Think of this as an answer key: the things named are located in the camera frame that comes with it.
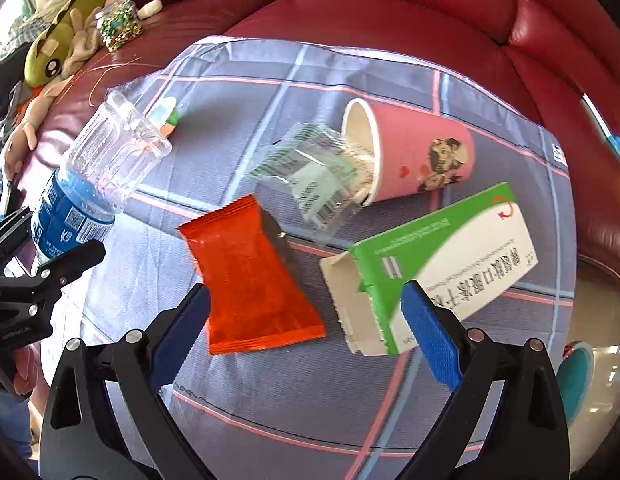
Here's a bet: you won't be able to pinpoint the pink paper cup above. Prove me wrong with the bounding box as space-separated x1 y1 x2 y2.
341 98 477 207

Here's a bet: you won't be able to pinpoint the jar of colourful beads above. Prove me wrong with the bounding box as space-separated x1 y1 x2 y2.
96 0 143 52

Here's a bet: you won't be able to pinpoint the grey plaid tablecloth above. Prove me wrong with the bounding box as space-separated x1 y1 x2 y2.
34 35 577 466

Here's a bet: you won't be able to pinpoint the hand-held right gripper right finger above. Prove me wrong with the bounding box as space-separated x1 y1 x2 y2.
400 280 571 480

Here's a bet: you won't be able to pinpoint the green white medicine box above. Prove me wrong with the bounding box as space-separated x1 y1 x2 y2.
320 181 538 357

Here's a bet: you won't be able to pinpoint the green plush toy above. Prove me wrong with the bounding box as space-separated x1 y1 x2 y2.
24 0 115 88

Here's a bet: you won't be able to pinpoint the red leather sofa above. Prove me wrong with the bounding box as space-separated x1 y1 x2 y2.
0 0 620 411

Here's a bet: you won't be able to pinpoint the teal trash bin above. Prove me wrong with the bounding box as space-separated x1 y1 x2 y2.
557 342 596 423

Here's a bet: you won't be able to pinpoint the clear plastic bottle blue label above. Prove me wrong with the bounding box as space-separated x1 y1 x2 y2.
30 87 174 266

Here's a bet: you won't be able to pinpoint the clear plastic bag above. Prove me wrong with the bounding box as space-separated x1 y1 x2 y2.
247 122 378 247

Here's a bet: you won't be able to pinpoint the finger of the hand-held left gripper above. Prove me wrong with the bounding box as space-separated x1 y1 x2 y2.
0 206 34 261
12 239 107 296

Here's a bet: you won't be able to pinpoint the person's left hand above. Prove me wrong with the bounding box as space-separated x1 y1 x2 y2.
10 346 43 400

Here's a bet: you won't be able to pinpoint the person's blue jeans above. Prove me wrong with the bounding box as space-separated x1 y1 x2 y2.
0 392 40 466

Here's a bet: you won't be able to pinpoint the red plastic snack packet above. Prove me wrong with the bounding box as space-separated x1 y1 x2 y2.
176 195 327 356

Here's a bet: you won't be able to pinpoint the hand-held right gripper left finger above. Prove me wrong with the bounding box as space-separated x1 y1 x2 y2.
40 282 213 480

